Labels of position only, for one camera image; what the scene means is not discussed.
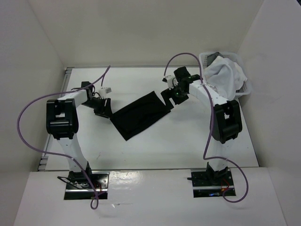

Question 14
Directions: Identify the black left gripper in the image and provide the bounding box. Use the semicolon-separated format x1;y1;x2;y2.
81;97;114;119

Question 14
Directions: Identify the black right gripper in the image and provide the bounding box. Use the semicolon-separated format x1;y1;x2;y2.
161;83;189;111

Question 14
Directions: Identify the black skirt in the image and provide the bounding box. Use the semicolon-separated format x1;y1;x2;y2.
110;91;170;141

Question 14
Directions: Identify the white skirt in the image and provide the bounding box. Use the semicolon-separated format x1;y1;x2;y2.
203;56;247;100

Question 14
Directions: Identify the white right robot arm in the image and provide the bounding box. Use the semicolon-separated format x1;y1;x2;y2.
161;66;242;185

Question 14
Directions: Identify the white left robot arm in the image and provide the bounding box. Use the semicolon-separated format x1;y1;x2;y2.
46;81;112;188

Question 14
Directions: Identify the dark grey garment in basket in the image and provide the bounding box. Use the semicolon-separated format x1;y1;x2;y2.
206;52;224;67

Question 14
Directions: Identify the white plastic basket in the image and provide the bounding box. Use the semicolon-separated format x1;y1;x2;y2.
198;51;252;98

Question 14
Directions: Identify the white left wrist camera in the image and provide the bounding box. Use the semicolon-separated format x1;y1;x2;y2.
98;87;112;98

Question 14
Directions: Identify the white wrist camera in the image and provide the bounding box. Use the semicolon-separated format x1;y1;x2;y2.
98;87;112;98
162;75;177;89

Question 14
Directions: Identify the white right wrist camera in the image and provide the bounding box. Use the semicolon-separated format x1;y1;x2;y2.
162;75;177;89

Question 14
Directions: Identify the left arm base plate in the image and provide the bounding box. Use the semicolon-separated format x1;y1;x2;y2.
57;171;109;200

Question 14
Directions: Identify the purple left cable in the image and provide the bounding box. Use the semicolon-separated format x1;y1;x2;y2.
16;65;111;210

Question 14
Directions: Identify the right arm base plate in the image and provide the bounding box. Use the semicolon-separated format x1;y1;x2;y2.
187;169;236;198

